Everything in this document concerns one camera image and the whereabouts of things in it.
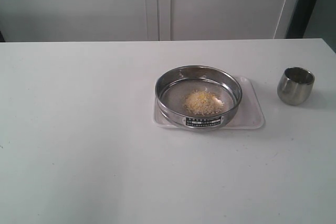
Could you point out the round steel mesh sieve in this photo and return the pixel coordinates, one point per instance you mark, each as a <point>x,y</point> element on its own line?
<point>173,86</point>

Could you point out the dark vertical post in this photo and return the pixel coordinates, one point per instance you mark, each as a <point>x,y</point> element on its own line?
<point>300,19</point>

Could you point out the stainless steel cup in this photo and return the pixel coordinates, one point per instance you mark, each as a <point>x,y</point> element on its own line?
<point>295,85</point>

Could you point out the yellow and white grain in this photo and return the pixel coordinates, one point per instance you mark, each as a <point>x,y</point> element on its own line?
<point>203,103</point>

